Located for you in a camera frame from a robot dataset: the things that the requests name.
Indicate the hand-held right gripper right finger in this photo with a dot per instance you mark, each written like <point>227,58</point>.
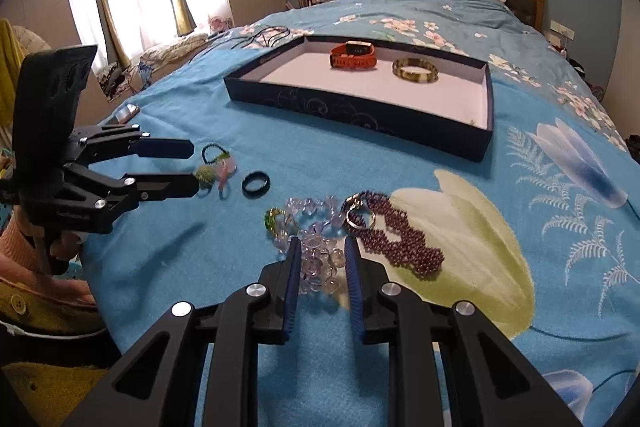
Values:
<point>352,292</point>

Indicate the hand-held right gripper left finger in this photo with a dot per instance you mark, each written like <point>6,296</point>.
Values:
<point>292,292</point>

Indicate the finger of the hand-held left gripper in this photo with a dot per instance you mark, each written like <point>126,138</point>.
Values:
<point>170,187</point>
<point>167,149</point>

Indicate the dark blue box tray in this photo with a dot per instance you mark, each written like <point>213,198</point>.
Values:
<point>350,92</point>

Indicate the person's left forearm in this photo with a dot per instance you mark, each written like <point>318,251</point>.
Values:
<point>25,257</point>

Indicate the person's left hand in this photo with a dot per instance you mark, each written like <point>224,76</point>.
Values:
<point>65,252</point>

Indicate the small silver case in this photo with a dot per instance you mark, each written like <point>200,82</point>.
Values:
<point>127,113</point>

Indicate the yellow hanging cloth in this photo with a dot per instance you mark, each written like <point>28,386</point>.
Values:
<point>12,57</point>

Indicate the pile of clothes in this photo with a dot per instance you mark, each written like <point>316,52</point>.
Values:
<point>117,79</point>

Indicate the folded white quilt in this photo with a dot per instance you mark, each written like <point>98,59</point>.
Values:
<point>170,47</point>

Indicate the pink small fan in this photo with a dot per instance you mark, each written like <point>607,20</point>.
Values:
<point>220,23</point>

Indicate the orange smart watch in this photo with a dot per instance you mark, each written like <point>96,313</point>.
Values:
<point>345,59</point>

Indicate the row of cosmetic bottles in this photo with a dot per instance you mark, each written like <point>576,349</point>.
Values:
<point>307,0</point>

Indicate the yellow green bangle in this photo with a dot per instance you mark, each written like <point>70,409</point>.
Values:
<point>400,69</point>

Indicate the teal floral duvet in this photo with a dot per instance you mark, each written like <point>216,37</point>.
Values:
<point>425,12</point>

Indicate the white wall socket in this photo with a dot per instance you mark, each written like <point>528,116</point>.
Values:
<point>560,28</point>

